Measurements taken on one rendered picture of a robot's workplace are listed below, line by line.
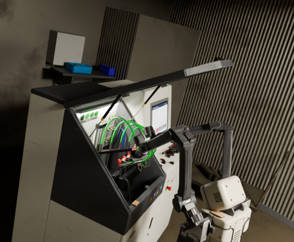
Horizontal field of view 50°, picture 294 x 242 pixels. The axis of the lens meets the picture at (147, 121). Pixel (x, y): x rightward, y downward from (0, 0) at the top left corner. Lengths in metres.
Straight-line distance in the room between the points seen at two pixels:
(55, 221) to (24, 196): 0.29
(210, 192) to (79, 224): 0.95
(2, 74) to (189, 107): 2.86
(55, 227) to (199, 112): 3.40
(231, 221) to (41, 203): 1.31
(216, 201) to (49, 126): 1.14
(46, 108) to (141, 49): 2.49
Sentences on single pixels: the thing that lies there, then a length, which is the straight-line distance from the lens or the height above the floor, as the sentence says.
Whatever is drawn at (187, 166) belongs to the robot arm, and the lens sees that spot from 1.55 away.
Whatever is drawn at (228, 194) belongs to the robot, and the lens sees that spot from 1.71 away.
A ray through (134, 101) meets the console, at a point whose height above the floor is 1.46.
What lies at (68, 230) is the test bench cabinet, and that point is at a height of 0.63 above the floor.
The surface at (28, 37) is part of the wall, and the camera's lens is 4.31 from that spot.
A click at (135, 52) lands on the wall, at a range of 4.32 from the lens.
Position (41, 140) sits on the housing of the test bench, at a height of 1.18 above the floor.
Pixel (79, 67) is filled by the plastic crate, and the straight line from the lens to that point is 4.20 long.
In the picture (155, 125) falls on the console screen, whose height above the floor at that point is 1.24.
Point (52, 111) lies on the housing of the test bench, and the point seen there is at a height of 1.40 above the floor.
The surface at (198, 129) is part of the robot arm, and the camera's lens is 2.07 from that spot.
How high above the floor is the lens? 2.05
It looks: 16 degrees down
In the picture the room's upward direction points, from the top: 14 degrees clockwise
